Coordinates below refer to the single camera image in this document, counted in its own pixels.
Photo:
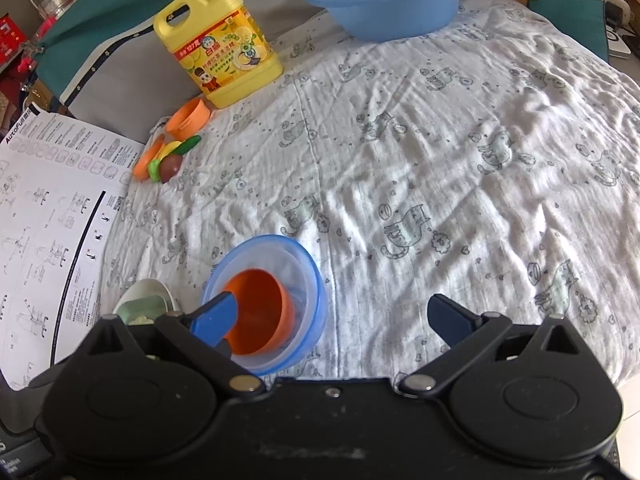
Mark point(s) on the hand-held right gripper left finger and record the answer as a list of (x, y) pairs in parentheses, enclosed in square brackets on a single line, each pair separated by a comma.
[(215, 317)]

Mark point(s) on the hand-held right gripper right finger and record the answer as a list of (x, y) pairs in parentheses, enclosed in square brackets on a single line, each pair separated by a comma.
[(450, 317)]

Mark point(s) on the small orange bowl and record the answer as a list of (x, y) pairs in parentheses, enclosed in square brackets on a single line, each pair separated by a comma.
[(260, 310)]

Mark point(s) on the green square plate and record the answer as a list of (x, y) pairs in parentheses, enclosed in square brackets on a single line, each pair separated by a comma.
[(145, 305)]

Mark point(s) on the pale yellow scalloped plate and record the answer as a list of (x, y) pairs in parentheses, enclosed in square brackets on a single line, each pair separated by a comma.
[(142, 320)]

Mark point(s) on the translucent blue bowl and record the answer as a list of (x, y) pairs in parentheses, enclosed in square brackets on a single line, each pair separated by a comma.
[(317, 310)]

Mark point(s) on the white cat-print blanket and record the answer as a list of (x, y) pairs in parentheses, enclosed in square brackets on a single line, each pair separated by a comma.
[(425, 185)]

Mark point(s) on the dark red toy fruit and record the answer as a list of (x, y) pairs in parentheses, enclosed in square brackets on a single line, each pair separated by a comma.
[(172, 166)]

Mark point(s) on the light green toy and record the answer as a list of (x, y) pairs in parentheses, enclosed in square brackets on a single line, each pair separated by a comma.
[(155, 170)]

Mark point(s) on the orange plate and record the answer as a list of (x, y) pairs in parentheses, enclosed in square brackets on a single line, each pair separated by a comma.
[(142, 162)]

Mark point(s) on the yellow toy banana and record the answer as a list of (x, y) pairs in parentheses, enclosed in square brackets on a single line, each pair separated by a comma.
[(171, 148)]

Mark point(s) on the dark green toy vegetable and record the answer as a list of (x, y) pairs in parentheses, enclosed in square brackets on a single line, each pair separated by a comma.
[(190, 144)]

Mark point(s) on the white instruction sheet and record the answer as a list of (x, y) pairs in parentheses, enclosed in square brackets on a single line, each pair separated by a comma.
[(45, 235)]

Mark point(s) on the large orange bowl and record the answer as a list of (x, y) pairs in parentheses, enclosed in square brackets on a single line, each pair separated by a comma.
[(187, 117)]

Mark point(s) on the yellow detergent bottle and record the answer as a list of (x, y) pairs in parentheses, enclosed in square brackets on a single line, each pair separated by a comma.
[(225, 60)]

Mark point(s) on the teal and grey quilt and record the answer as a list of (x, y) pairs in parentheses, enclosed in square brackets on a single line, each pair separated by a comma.
[(100, 50)]

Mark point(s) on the large blue basin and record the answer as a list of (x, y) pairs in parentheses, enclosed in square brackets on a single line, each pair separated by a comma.
[(390, 5)]

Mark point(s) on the pink plastic item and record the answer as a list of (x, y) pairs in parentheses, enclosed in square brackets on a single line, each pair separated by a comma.
[(42, 40)]

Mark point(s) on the white appliance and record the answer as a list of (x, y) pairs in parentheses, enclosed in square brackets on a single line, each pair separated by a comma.
[(622, 35)]

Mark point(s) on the red box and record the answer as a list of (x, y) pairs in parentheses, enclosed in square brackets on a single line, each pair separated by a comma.
[(11, 42)]

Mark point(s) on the clear plastic container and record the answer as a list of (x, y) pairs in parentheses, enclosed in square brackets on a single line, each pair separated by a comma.
[(62, 5)]

